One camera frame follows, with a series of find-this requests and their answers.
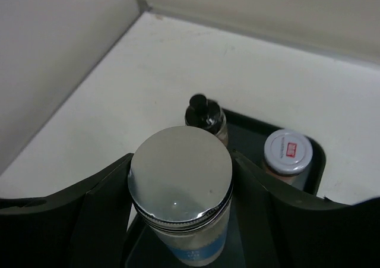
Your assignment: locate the blue label silver lid bottle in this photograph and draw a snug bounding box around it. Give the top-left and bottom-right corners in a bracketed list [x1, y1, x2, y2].
[128, 126, 233, 267]

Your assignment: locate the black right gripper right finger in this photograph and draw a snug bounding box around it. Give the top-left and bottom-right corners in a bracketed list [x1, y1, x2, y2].
[231, 151, 379, 267]

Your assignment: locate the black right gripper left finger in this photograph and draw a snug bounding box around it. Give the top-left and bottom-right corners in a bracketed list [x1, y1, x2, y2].
[1, 153, 132, 267]

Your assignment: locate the small black knob cap bottle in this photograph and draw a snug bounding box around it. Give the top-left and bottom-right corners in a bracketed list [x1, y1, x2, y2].
[185, 94, 229, 147]

